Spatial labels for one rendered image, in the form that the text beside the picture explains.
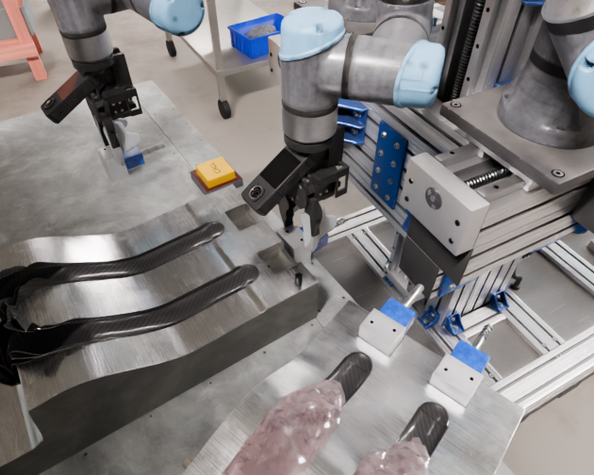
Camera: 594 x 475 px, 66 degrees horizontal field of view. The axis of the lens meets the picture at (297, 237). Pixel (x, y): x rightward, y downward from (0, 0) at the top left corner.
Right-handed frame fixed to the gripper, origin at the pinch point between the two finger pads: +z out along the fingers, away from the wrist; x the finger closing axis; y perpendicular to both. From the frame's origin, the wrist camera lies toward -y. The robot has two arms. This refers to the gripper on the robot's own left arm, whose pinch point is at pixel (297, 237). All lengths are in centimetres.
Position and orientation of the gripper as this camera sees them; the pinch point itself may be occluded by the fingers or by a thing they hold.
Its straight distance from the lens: 76.9
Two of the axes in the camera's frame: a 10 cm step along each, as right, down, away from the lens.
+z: 0.0, 7.0, 7.2
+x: -5.9, -5.8, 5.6
